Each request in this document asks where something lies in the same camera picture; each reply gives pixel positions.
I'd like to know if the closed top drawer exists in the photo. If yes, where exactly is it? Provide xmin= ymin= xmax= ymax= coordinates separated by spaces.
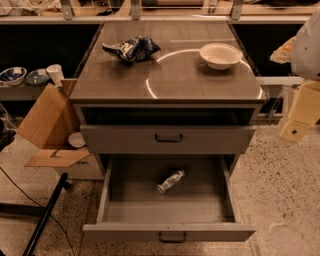
xmin=80 ymin=125 xmax=255 ymax=154

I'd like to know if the blue patterned bowl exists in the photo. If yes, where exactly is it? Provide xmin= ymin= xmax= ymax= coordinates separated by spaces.
xmin=0 ymin=67 xmax=27 ymax=86
xmin=25 ymin=69 xmax=50 ymax=87

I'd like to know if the black top drawer handle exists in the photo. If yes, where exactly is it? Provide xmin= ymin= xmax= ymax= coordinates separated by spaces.
xmin=154 ymin=134 xmax=183 ymax=143

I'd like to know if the blue patterned bowl right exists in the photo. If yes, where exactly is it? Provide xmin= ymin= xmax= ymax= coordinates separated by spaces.
xmin=25 ymin=69 xmax=50 ymax=87

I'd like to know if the white paper bowl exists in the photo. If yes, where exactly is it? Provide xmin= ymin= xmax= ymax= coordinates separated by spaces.
xmin=199 ymin=43 xmax=243 ymax=70

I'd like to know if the grey drawer cabinet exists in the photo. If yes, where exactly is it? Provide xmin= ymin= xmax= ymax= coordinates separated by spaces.
xmin=69 ymin=20 xmax=268 ymax=159

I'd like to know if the black middle drawer handle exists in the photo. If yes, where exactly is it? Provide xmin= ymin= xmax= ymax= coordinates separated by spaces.
xmin=158 ymin=232 xmax=186 ymax=244

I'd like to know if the black stand leg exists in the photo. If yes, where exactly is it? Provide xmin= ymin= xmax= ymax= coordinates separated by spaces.
xmin=22 ymin=173 xmax=68 ymax=256

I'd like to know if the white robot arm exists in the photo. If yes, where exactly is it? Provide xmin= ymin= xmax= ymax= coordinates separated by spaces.
xmin=270 ymin=9 xmax=320 ymax=143

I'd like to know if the open middle drawer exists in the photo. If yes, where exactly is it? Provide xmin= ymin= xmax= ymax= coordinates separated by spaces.
xmin=83 ymin=155 xmax=255 ymax=242

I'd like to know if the black drawer handle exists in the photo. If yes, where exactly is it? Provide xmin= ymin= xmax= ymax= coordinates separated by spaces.
xmin=158 ymin=232 xmax=186 ymax=244
xmin=154 ymin=134 xmax=183 ymax=143

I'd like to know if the white cup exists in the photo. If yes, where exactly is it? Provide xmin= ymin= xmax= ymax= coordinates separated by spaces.
xmin=46 ymin=64 xmax=64 ymax=85

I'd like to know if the brown cardboard box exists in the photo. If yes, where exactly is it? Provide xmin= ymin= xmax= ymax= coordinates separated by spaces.
xmin=17 ymin=84 xmax=104 ymax=180

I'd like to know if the blue patterned bowl left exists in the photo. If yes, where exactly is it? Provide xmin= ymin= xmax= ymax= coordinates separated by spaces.
xmin=0 ymin=67 xmax=27 ymax=86

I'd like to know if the blue crumpled chip bag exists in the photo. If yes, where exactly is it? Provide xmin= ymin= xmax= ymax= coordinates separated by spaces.
xmin=102 ymin=36 xmax=160 ymax=63

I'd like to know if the small white bowl in box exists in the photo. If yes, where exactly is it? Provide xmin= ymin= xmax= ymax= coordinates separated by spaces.
xmin=68 ymin=132 xmax=86 ymax=148

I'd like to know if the black floor cable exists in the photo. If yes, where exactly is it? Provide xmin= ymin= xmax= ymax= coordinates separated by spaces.
xmin=0 ymin=166 xmax=76 ymax=256

